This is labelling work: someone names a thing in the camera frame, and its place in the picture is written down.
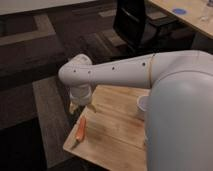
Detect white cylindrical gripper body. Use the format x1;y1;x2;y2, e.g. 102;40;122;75
69;85;92;106

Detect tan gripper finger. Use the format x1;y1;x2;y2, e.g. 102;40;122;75
69;102;78;114
88;103;97;112

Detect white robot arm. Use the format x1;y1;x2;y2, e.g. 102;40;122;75
58;50;213;171

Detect white cup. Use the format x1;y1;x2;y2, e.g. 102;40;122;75
137;96;148;120

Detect black office chair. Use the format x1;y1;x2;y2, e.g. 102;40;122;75
113;0;177;53

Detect blue round disc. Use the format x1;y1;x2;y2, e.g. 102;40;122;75
172;8;187;15

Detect wooden background desk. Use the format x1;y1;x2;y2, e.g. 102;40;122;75
148;0;213;39

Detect clear glass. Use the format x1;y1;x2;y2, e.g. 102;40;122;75
200;0;213;21

